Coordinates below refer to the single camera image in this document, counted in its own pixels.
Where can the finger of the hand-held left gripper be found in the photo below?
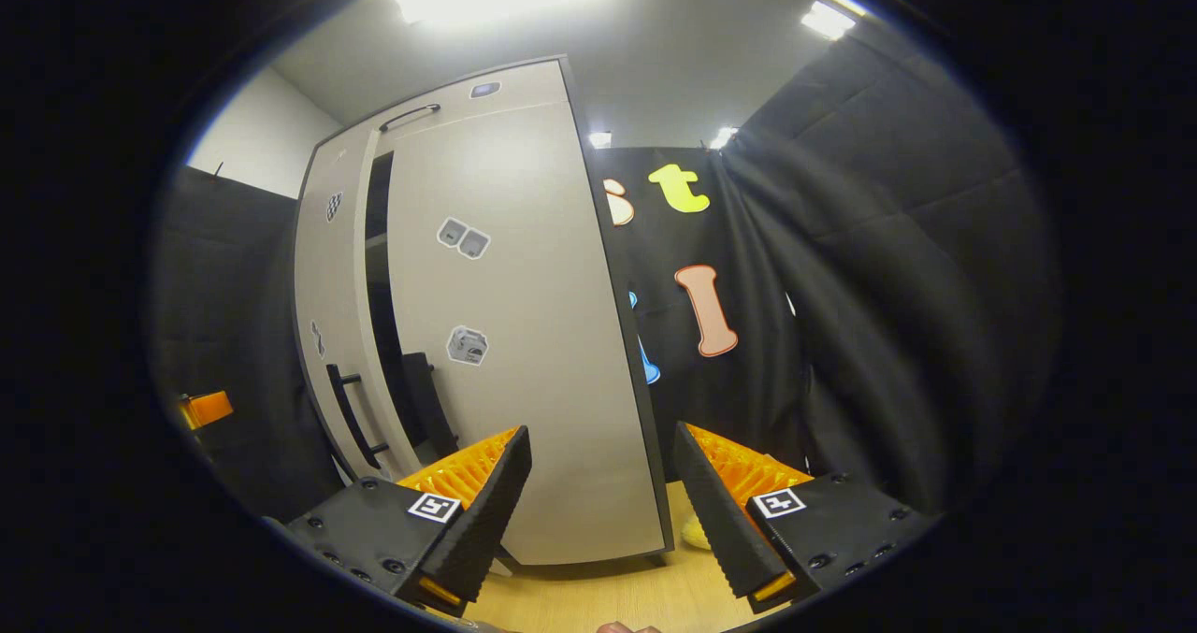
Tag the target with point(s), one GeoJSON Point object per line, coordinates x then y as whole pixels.
{"type": "Point", "coordinates": [208, 409]}

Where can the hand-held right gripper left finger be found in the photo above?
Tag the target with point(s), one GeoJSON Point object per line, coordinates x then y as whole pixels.
{"type": "Point", "coordinates": [488, 521]}

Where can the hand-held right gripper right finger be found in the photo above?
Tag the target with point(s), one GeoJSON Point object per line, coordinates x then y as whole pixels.
{"type": "Point", "coordinates": [715, 521]}

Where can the white cabinet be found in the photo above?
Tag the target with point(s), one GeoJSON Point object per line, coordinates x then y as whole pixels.
{"type": "Point", "coordinates": [377, 268]}

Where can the white cabinet drawer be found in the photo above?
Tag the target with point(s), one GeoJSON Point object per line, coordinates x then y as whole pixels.
{"type": "Point", "coordinates": [524, 91]}

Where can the yellow plush toy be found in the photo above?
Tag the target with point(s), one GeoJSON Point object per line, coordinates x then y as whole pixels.
{"type": "Point", "coordinates": [694, 532]}

